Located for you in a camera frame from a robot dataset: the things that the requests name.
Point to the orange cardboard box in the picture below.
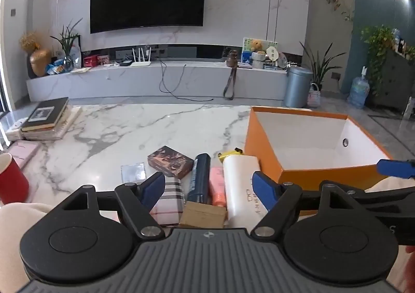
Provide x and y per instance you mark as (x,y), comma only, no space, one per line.
(262,150)

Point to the white round hand fan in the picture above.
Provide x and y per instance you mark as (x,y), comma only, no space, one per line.
(273,53)

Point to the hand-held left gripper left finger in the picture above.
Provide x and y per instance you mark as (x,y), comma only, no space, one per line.
(152,189)

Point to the plaid fabric case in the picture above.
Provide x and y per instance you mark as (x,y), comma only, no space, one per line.
(169,202)

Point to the red box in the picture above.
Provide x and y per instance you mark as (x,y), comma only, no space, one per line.
(90,61)

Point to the clear plastic case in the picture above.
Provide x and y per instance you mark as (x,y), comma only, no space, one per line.
(133,172)

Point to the pale books under black book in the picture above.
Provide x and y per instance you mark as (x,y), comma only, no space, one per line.
(69,122)

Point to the wall switch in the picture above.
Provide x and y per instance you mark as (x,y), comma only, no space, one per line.
(13,12)

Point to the printed picture board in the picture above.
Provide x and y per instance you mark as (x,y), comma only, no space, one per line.
(270,43)

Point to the yellow small gadget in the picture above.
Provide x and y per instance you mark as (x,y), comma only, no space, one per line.
(231,153)

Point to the teddy bear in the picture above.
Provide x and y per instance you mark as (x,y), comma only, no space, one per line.
(256,45)

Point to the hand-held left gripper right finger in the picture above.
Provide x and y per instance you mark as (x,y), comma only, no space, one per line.
(264,190)

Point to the person's right hand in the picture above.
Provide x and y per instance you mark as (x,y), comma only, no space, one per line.
(411,270)

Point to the dark blue bottle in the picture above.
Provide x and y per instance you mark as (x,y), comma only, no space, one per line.
(198,179)

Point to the blue water jug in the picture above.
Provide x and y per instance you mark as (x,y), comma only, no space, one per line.
(358,92)

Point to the pink notebook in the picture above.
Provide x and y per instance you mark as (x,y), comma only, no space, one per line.
(22,152)

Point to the black hardcover book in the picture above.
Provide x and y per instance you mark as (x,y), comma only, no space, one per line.
(45,114)

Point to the brown printed card box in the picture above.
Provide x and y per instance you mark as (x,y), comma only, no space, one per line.
(170,160)

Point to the woven pastel bag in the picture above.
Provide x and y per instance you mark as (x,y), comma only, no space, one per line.
(313,98)

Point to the long-leaf potted plant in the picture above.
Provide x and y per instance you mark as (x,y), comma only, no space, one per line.
(319,67)

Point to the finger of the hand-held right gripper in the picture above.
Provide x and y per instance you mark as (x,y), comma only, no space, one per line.
(394,169)
(389,196)

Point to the patterned round hand fan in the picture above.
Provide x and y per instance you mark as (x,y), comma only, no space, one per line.
(283,59)

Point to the blue snack packet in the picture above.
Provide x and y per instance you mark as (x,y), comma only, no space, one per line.
(55,67)

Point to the blue white bag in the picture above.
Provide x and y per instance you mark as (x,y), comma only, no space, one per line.
(76,56)

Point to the dried yellow flowers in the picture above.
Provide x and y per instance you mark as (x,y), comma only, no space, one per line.
(29,41)

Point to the grey pot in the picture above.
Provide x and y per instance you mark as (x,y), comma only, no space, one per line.
(258,61)

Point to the pink printed box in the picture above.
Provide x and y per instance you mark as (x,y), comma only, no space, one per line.
(103,59)

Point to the gold vase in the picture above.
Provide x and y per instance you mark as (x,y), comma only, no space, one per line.
(40,62)

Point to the grey-blue trash can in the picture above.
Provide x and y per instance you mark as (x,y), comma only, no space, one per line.
(296,87)

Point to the wall outlet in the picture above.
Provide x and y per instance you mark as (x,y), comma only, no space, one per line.
(336,76)

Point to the white router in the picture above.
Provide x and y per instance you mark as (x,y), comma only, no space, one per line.
(140,63)

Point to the green plant in glass vase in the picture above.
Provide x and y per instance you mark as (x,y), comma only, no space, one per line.
(66,43)

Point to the red cup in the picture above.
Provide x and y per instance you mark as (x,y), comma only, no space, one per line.
(11,182)

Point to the small brown cardboard box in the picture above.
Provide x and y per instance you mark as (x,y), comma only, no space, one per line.
(202,215)

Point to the grey cabinet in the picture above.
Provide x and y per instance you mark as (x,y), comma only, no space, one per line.
(397,85)

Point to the trailing pothos plant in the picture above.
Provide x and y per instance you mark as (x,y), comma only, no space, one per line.
(377,43)

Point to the marble TV cabinet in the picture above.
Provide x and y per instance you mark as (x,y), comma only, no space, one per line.
(129,80)

